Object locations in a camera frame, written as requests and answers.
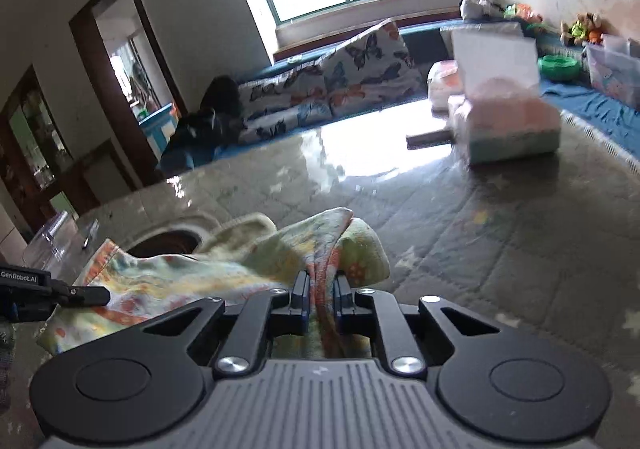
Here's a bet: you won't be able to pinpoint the green patterned children's jacket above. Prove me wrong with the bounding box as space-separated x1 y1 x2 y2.
37 208 390 358

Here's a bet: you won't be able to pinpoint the grey gloved hand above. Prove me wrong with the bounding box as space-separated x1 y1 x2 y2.
0 322 15 414

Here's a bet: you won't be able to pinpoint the clear plastic food container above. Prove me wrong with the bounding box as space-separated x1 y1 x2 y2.
23 211 78 278

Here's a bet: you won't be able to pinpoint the dark wooden cabinet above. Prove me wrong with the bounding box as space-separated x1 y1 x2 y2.
1 67 137 238

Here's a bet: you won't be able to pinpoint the round black induction cooktop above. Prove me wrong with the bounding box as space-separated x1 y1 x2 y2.
128 229 202 258

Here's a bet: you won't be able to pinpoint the blue white cabinet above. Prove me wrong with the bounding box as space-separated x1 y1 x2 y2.
139 105 179 160

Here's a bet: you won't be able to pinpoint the black bag on sofa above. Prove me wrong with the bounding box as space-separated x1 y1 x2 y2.
165 76 245 152

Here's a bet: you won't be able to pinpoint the small grey flat device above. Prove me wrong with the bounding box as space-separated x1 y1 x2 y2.
406 128 454 149

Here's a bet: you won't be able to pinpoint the pink tissue pack near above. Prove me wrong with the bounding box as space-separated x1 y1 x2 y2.
448 78 561 165

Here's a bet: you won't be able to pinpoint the pink tissue pack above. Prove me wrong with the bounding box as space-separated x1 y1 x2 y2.
448 78 561 165
427 60 464 112

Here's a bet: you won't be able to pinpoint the pink tissue pack far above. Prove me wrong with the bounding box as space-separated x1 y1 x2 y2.
427 60 464 112

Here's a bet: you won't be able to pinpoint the green bowl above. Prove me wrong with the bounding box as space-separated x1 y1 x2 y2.
537 55 582 82

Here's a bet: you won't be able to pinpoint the butterfly print cushion lying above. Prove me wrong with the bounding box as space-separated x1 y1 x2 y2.
234 63 336 146

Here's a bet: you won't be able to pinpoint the clear plastic storage box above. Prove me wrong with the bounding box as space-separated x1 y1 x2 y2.
586 34 640 110

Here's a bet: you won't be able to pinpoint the butterfly print cushion upright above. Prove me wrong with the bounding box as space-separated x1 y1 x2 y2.
318 19 426 118

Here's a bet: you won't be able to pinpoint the blue sofa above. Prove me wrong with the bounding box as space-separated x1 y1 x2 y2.
156 18 640 170

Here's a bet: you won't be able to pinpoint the grey plain cushion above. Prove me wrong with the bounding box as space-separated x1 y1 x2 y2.
439 21 524 39

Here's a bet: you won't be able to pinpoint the colourful plush toys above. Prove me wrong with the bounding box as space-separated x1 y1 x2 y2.
560 13 605 46

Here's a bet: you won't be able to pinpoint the white plush toy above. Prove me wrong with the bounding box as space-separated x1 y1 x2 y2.
460 0 502 20

